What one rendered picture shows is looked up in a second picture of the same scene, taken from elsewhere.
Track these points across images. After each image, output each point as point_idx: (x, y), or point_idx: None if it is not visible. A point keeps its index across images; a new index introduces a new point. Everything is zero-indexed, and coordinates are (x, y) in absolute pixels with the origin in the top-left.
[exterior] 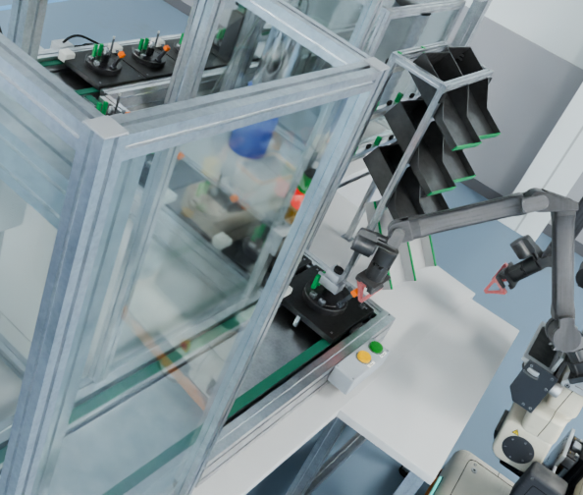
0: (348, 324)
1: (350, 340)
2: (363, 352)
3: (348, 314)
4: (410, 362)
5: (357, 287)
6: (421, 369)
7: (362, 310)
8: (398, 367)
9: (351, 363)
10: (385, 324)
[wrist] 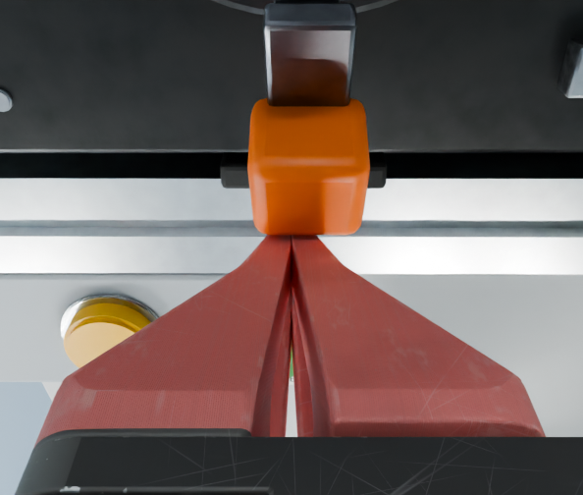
0: (247, 130)
1: (154, 212)
2: (120, 336)
3: (364, 54)
4: (556, 314)
5: (191, 299)
6: (553, 356)
7: (541, 99)
8: (473, 299)
9: None
10: (562, 264)
